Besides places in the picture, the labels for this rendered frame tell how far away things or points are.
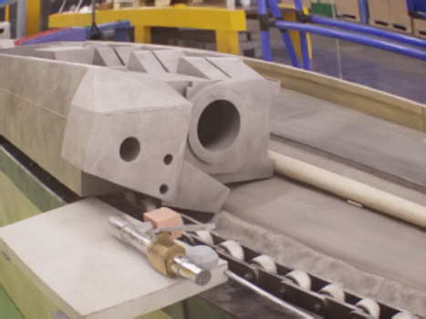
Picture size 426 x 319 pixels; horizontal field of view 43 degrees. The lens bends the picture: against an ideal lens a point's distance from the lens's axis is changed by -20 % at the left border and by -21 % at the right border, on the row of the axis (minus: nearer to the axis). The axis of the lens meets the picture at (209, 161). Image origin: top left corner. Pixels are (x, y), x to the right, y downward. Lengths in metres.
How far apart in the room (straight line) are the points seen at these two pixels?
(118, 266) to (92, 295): 0.08
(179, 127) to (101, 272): 0.26
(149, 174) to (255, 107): 0.26
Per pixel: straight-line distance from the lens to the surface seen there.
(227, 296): 0.73
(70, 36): 2.77
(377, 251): 0.86
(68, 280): 0.73
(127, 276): 0.73
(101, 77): 0.87
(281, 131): 1.39
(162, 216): 0.81
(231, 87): 1.03
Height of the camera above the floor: 1.15
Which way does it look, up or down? 19 degrees down
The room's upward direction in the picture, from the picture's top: 3 degrees counter-clockwise
